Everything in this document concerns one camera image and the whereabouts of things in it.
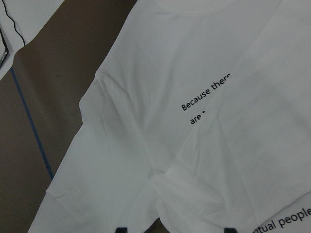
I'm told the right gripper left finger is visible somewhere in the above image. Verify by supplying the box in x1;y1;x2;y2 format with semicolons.
116;228;127;233

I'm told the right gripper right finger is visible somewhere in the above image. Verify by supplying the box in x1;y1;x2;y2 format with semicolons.
224;229;236;233

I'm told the white printed t-shirt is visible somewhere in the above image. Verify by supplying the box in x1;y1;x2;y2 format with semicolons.
29;0;311;233

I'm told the black cable on side table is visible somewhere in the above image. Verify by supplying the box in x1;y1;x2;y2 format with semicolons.
2;0;26;46

